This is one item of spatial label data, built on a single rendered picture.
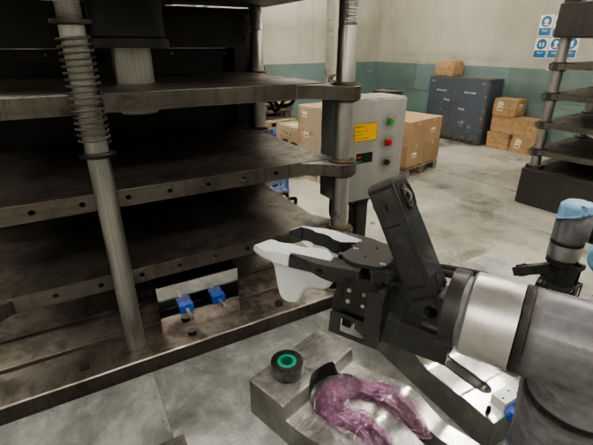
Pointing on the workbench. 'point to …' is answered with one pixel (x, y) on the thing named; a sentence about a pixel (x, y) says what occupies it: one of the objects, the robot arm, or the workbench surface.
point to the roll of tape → (287, 366)
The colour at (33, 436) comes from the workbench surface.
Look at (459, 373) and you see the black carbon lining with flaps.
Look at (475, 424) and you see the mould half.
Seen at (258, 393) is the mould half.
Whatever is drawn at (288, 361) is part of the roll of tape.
